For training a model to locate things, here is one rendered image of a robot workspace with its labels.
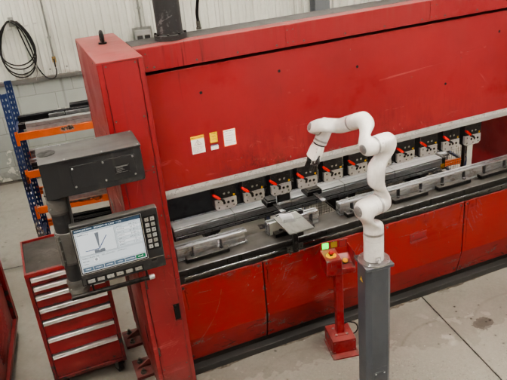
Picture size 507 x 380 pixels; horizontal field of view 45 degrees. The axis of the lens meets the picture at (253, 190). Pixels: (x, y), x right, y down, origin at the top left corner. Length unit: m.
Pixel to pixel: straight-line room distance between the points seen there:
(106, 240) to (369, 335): 1.73
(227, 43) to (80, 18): 4.32
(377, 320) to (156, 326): 1.39
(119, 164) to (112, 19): 4.87
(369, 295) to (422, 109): 1.49
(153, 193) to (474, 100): 2.50
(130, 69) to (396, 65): 1.86
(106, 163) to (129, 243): 0.46
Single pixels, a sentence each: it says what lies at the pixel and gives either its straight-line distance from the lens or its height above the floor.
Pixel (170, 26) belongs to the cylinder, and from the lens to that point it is 3.65.
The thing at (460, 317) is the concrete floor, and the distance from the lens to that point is 4.97.
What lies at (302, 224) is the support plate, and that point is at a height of 1.00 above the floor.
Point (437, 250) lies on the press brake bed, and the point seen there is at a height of 0.40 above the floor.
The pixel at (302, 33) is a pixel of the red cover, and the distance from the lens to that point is 3.87.
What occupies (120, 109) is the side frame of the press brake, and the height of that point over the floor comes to 2.03.
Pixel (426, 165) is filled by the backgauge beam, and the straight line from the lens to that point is 5.08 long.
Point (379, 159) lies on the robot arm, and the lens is 3.38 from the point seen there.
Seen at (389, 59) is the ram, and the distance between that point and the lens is 4.26.
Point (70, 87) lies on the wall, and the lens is 8.00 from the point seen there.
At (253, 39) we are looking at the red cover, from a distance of 3.74.
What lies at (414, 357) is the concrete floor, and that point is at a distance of 4.58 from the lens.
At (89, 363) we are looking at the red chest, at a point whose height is 0.19.
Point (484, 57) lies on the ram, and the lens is 4.77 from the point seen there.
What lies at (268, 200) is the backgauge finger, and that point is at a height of 1.03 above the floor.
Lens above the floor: 2.98
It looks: 25 degrees down
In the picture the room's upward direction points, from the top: 6 degrees counter-clockwise
